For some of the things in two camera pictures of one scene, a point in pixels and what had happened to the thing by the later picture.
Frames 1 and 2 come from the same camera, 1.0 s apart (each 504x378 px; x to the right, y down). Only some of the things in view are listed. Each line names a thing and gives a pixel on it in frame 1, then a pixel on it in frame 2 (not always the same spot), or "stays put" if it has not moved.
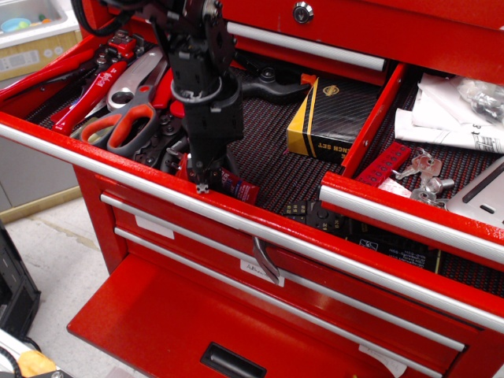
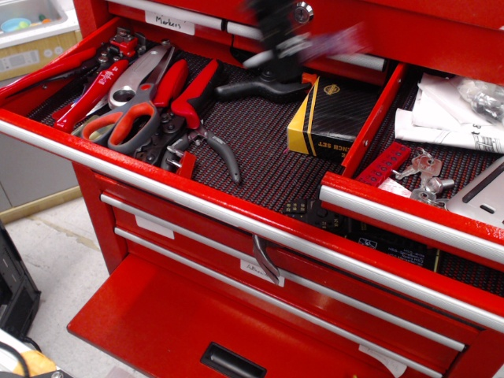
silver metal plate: x=482 y=196 stays put
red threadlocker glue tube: x=238 y=187 → x=334 y=42
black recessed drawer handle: x=230 y=364 stays put
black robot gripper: x=214 y=120 → x=274 y=18
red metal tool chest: x=354 y=230 stays put
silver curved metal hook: x=268 y=267 stays put
